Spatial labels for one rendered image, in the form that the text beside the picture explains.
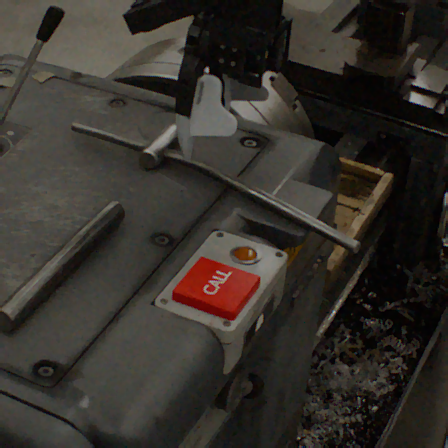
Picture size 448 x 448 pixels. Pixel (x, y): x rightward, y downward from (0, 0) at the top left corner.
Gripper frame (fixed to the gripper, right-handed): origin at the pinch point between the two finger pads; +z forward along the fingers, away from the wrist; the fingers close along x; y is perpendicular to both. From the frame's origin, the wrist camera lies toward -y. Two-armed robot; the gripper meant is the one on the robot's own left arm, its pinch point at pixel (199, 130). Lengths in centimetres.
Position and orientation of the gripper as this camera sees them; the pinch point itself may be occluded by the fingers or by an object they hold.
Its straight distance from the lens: 126.0
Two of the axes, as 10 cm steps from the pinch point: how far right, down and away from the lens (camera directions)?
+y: 9.1, 3.0, -2.9
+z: -0.9, 8.2, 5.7
